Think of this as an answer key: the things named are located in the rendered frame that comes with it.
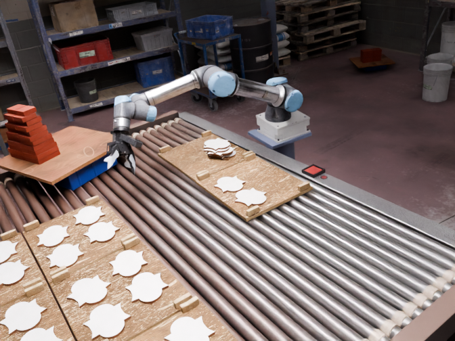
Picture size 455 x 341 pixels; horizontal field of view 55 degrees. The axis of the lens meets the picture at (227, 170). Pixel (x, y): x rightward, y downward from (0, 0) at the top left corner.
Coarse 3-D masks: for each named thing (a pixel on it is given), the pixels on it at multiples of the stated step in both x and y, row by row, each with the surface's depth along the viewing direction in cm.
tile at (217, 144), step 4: (208, 140) 226; (212, 140) 225; (216, 140) 225; (220, 140) 224; (224, 140) 223; (228, 140) 223; (204, 144) 222; (208, 144) 221; (212, 144) 221; (216, 144) 220; (220, 144) 220; (224, 144) 219; (228, 144) 218; (204, 148) 219; (208, 148) 219; (212, 148) 217; (216, 148) 216; (220, 148) 216; (224, 148) 216
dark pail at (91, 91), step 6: (84, 78) 601; (90, 78) 600; (78, 84) 578; (84, 84) 578; (90, 84) 582; (96, 84) 594; (78, 90) 585; (84, 90) 582; (90, 90) 586; (96, 90) 597; (84, 96) 587; (90, 96) 589; (96, 96) 596; (84, 102) 592; (90, 102) 592
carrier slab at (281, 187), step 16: (256, 160) 212; (224, 176) 202; (240, 176) 200; (256, 176) 199; (272, 176) 197; (288, 176) 195; (208, 192) 193; (272, 192) 185; (288, 192) 183; (304, 192) 183; (240, 208) 177; (272, 208) 176
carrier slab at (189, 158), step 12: (192, 144) 238; (168, 156) 228; (180, 156) 226; (192, 156) 224; (204, 156) 223; (240, 156) 218; (180, 168) 214; (192, 168) 212; (204, 168) 211; (216, 168) 209; (192, 180) 205
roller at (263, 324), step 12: (108, 180) 216; (120, 192) 204; (132, 204) 193; (144, 216) 184; (156, 228) 175; (168, 240) 168; (180, 240) 166; (180, 252) 161; (192, 252) 158; (192, 264) 154; (204, 264) 152; (204, 276) 148; (216, 276) 145; (216, 288) 143; (228, 288) 140; (228, 300) 138; (240, 300) 135; (240, 312) 134; (252, 312) 130; (264, 324) 126; (276, 336) 121
